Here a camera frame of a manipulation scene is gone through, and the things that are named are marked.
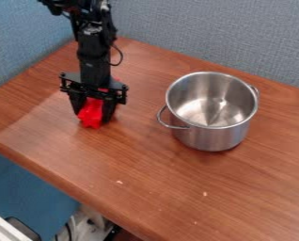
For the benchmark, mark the white ribbed box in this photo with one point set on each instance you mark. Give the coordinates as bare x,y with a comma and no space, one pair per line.
14,230

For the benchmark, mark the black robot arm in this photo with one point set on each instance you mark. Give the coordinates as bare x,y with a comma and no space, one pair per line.
95,34

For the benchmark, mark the red plastic block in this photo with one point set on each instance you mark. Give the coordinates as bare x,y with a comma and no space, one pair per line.
91,113

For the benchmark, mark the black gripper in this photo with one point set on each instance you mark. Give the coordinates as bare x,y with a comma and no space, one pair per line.
94,74

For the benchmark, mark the white equipment under table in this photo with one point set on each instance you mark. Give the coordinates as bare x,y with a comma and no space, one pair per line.
89,226

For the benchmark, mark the metal pot with handles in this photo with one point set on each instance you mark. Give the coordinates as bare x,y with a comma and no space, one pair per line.
209,109

